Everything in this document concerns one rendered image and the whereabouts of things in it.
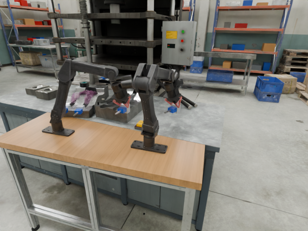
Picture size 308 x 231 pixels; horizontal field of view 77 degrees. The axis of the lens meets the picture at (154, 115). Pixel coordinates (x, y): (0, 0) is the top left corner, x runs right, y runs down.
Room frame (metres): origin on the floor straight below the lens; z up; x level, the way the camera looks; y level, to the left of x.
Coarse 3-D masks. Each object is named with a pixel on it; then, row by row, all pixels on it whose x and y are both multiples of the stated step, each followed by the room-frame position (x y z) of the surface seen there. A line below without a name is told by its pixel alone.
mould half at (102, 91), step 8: (80, 88) 1.67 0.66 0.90; (96, 88) 1.66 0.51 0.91; (104, 88) 1.67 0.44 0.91; (80, 96) 1.48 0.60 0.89; (96, 96) 1.48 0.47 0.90; (104, 96) 1.65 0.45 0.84; (80, 104) 1.39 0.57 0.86; (88, 104) 1.39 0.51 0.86; (96, 104) 1.43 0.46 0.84; (72, 112) 1.28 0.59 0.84; (88, 112) 1.27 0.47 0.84
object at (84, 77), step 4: (76, 76) 2.64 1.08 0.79; (80, 76) 2.65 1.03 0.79; (84, 76) 2.65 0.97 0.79; (88, 76) 2.66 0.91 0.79; (96, 76) 2.66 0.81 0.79; (144, 76) 2.71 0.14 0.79; (76, 80) 2.42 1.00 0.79; (80, 80) 2.42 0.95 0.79; (84, 80) 2.43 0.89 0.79; (88, 80) 2.43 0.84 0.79; (96, 80) 2.44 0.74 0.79; (72, 84) 2.26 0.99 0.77; (76, 84) 2.24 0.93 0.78; (96, 84) 2.24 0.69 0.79; (156, 84) 2.28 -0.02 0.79; (108, 88) 2.09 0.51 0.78; (156, 88) 2.11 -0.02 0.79; (160, 88) 2.11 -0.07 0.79; (156, 92) 1.97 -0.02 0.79; (160, 92) 2.09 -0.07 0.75
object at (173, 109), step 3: (171, 105) 1.19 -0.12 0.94; (174, 105) 1.17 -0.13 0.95; (180, 105) 1.18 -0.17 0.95; (168, 108) 1.15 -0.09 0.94; (171, 108) 1.14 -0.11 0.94; (174, 108) 1.14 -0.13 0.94; (177, 108) 1.16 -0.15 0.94; (180, 108) 1.18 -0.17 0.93; (165, 111) 1.11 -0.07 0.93; (168, 111) 1.12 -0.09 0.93; (171, 111) 1.13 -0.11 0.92; (174, 111) 1.14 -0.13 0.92; (177, 111) 1.16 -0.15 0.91
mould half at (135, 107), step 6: (126, 90) 1.55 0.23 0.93; (132, 90) 1.54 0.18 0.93; (138, 96) 1.46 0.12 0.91; (102, 102) 1.36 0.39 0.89; (108, 102) 1.37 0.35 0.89; (132, 102) 1.39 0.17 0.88; (138, 102) 1.39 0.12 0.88; (96, 108) 1.29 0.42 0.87; (108, 108) 1.25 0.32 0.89; (132, 108) 1.28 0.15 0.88; (138, 108) 1.38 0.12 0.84; (96, 114) 1.29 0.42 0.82; (102, 114) 1.27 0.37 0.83; (108, 114) 1.26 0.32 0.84; (114, 114) 1.24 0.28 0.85; (120, 114) 1.22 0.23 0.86; (126, 114) 1.20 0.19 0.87; (132, 114) 1.28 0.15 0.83; (114, 120) 1.24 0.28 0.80; (120, 120) 1.22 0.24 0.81; (126, 120) 1.20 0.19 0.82
